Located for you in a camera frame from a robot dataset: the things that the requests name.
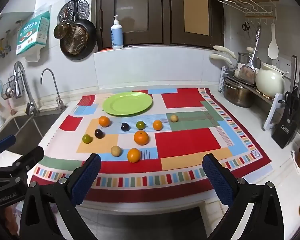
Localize black frying pan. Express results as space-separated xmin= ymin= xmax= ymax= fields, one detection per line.
xmin=59 ymin=0 xmax=98 ymax=61

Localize white wire hanging rack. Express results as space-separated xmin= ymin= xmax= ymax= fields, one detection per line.
xmin=210 ymin=0 xmax=278 ymax=24

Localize brass perforated strainer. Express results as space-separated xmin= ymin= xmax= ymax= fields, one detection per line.
xmin=61 ymin=25 xmax=89 ymax=55

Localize small brass saucepan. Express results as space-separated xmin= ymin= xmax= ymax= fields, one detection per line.
xmin=53 ymin=6 xmax=73 ymax=40

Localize black wire sink caddy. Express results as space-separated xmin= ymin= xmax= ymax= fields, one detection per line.
xmin=1 ymin=72 xmax=24 ymax=99

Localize slim gooseneck faucet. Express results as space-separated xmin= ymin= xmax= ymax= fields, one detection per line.
xmin=41 ymin=68 xmax=67 ymax=112

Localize steel stockpot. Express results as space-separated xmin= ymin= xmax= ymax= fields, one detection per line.
xmin=222 ymin=81 xmax=255 ymax=108

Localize steel spatula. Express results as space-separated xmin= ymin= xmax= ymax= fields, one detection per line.
xmin=239 ymin=26 xmax=262 ymax=85

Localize teal paper towel box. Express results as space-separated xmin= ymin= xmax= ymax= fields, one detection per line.
xmin=16 ymin=10 xmax=51 ymax=55

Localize black kitchen scissors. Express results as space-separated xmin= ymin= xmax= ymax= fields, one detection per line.
xmin=284 ymin=91 xmax=299 ymax=110

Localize white and blue pump bottle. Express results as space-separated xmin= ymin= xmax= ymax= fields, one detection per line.
xmin=111 ymin=15 xmax=124 ymax=50

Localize black knife block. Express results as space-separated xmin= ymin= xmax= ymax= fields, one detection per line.
xmin=271 ymin=91 xmax=300 ymax=149

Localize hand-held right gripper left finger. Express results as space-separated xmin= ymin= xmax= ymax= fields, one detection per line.
xmin=19 ymin=153 xmax=102 ymax=240

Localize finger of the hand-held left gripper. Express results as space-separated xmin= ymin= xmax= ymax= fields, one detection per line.
xmin=0 ymin=134 xmax=17 ymax=155
xmin=0 ymin=146 xmax=45 ymax=184

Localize colourful patterned tablecloth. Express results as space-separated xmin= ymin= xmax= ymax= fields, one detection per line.
xmin=27 ymin=87 xmax=273 ymax=203

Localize white wall socket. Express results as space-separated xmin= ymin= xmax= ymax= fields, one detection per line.
xmin=275 ymin=57 xmax=292 ymax=68

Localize white ceramic pot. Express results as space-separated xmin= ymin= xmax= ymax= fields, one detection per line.
xmin=255 ymin=63 xmax=289 ymax=98

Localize large orange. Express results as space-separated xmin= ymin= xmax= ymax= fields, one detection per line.
xmin=133 ymin=130 xmax=150 ymax=146

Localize green plate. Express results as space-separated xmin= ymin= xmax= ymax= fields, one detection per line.
xmin=102 ymin=92 xmax=153 ymax=117

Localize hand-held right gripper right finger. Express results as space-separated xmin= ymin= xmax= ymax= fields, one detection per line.
xmin=202 ymin=153 xmax=285 ymax=240

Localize round metal steamer rack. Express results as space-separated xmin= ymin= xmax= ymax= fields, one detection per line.
xmin=57 ymin=0 xmax=90 ymax=25

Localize dark wooden window frame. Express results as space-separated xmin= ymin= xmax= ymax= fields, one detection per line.
xmin=92 ymin=0 xmax=224 ymax=52

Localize white rice spoon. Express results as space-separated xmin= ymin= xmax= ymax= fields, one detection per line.
xmin=268 ymin=22 xmax=279 ymax=60

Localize tall chrome faucet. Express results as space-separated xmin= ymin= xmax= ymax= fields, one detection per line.
xmin=13 ymin=61 xmax=40 ymax=116

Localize white-handled steel pan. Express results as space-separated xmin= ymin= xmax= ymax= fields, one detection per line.
xmin=210 ymin=54 xmax=240 ymax=78
xmin=213 ymin=45 xmax=262 ymax=68

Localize metal dish rack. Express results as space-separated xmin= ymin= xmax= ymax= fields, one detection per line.
xmin=219 ymin=66 xmax=289 ymax=130

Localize steel sink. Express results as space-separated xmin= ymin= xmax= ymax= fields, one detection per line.
xmin=0 ymin=110 xmax=63 ymax=155

